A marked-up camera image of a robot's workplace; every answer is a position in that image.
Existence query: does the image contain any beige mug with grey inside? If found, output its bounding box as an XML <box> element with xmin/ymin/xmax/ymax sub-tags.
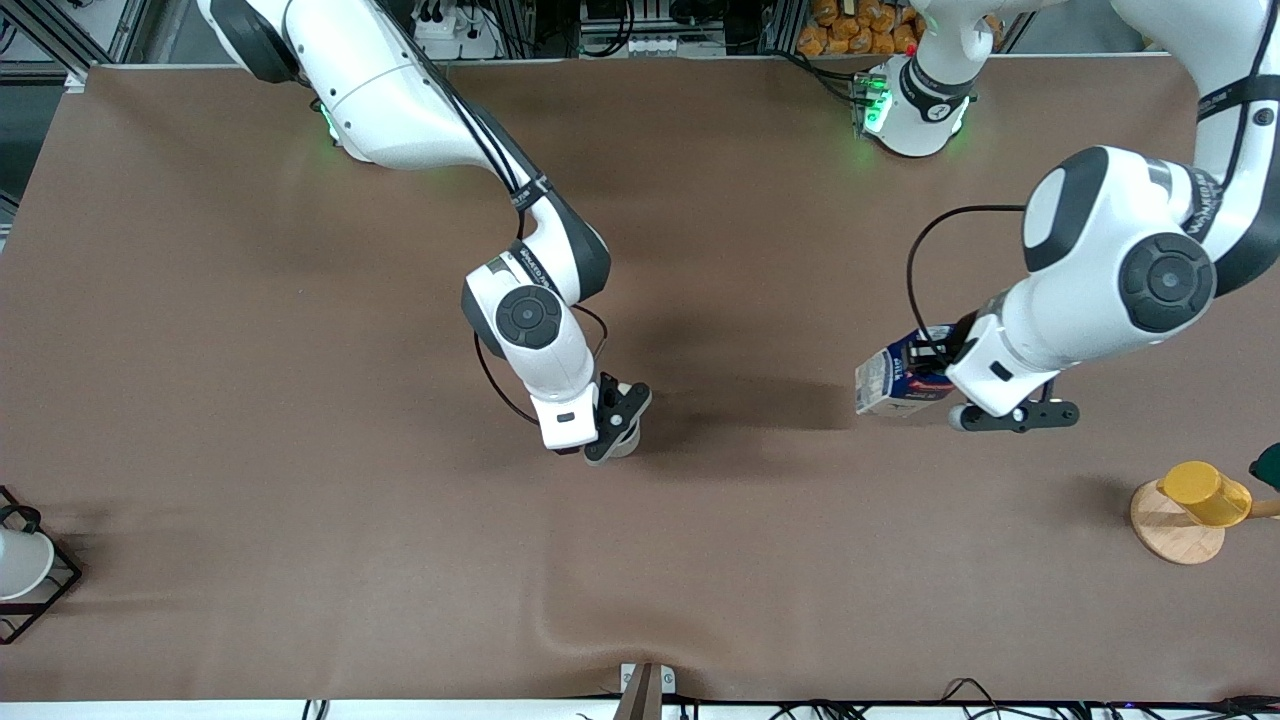
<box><xmin>608</xmin><ymin>382</ymin><xmax>643</xmax><ymax>460</ymax></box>

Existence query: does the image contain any blue white milk carton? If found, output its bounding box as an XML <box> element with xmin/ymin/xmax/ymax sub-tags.
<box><xmin>855</xmin><ymin>324</ymin><xmax>967</xmax><ymax>417</ymax></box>

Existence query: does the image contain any yellow plastic cup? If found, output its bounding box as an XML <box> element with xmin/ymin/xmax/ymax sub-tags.
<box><xmin>1157</xmin><ymin>461</ymin><xmax>1254</xmax><ymax>529</ymax></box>

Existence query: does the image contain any round wooden cup stand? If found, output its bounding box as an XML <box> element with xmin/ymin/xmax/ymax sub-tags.
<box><xmin>1130</xmin><ymin>479</ymin><xmax>1280</xmax><ymax>567</ymax></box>

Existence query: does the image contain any white cup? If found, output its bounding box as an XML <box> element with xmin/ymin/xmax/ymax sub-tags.
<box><xmin>0</xmin><ymin>527</ymin><xmax>56</xmax><ymax>602</ymax></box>

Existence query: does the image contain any brown table cloth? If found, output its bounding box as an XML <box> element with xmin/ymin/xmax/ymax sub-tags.
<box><xmin>0</xmin><ymin>55</ymin><xmax>1280</xmax><ymax>703</ymax></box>

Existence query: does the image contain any bag of orange buns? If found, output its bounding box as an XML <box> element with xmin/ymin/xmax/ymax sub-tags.
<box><xmin>797</xmin><ymin>0</ymin><xmax>1003</xmax><ymax>57</ymax></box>

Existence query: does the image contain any white socket strip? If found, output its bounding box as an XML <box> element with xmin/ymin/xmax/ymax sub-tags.
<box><xmin>580</xmin><ymin>30</ymin><xmax>728</xmax><ymax>59</ymax></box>

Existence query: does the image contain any white power strip with plugs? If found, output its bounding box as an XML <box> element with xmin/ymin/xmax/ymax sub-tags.
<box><xmin>410</xmin><ymin>0</ymin><xmax>503</xmax><ymax>61</ymax></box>

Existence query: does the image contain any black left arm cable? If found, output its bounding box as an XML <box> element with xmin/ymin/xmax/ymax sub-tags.
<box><xmin>906</xmin><ymin>204</ymin><xmax>1031</xmax><ymax>363</ymax></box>

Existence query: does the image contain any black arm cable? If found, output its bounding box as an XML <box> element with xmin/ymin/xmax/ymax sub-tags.
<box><xmin>906</xmin><ymin>204</ymin><xmax>1031</xmax><ymax>363</ymax></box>
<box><xmin>472</xmin><ymin>300</ymin><xmax>612</xmax><ymax>428</ymax></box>

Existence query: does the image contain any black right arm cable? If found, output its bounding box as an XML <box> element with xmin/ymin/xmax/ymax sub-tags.
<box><xmin>472</xmin><ymin>300</ymin><xmax>612</xmax><ymax>428</ymax></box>

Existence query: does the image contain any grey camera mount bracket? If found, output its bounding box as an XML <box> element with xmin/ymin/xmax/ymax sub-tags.
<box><xmin>612</xmin><ymin>662</ymin><xmax>677</xmax><ymax>720</ymax></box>

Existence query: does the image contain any black cable bundle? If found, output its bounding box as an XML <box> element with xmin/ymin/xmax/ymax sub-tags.
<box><xmin>770</xmin><ymin>677</ymin><xmax>1280</xmax><ymax>720</ymax></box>

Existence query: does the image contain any black wire rack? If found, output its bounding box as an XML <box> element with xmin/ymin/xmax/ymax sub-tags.
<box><xmin>0</xmin><ymin>485</ymin><xmax>84</xmax><ymax>646</ymax></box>

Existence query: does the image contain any aluminium frame profile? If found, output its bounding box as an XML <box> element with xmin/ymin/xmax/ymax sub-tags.
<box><xmin>0</xmin><ymin>0</ymin><xmax>153</xmax><ymax>93</ymax></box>

